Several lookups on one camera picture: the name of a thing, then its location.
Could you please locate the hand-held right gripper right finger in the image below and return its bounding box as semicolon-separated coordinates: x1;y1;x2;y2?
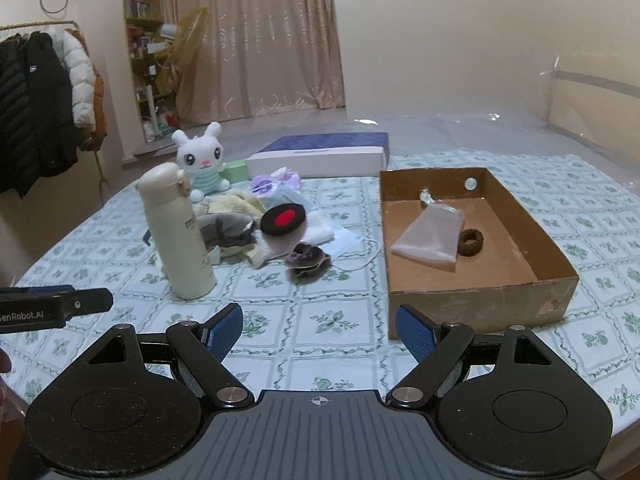
386;304;551;408

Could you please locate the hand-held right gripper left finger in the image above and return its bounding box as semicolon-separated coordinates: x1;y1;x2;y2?
87;302;253;408

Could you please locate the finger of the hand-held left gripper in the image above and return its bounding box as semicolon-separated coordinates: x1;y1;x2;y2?
0;285;114;318

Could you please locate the white cloth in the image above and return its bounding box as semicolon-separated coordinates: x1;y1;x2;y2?
244;237;293;267

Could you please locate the brown cardboard box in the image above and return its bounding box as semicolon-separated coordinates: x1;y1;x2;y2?
379;167;580;336

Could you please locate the grey fluffy eye mask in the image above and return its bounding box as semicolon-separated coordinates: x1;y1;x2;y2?
195;212;258;261

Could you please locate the purple scrunchie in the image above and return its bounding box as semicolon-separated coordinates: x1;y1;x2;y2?
285;242;331;279

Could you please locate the black round pad red centre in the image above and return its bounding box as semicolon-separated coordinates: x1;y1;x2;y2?
260;202;308;239

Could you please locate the green floral tablecloth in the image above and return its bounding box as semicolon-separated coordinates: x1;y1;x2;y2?
12;152;640;461

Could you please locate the clear plastic bag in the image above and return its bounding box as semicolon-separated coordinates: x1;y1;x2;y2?
390;187;467;273

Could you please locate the cream thermos bottle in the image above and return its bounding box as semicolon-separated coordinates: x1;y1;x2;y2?
136;162;217;301

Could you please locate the brown scrunchie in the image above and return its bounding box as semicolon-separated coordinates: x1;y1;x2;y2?
457;228;485;256

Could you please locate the blue face mask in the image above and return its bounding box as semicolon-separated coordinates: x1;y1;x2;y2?
272;182;382;273

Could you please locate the yellow towel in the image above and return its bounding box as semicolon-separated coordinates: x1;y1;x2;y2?
195;187;266;217

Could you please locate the purple tissue packet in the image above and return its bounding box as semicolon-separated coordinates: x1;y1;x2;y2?
250;167;301;200

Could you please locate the small green box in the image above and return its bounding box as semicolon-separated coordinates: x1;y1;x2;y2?
220;159;249;183

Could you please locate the white rabbit plush toy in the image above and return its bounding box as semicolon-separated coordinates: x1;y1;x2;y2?
171;121;232;202

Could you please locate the brown jacket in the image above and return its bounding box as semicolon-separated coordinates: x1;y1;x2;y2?
65;27;109;153

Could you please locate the white and blue flat box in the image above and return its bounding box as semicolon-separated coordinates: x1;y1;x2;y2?
245;132;390;178

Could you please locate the white puffer jacket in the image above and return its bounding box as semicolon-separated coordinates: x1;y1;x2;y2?
47;27;97;131

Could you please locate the fan with yellow cover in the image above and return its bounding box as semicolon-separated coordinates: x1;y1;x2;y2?
160;7;211;126

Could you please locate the cluttered bookshelf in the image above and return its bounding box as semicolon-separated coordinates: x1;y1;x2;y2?
122;0;173;143

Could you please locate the clothes rack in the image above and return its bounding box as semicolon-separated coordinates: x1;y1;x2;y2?
0;20;110;201

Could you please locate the beige curtain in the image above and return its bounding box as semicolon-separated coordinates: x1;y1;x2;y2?
157;0;347;128

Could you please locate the metal rail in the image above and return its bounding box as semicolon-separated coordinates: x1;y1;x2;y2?
542;55;640;146

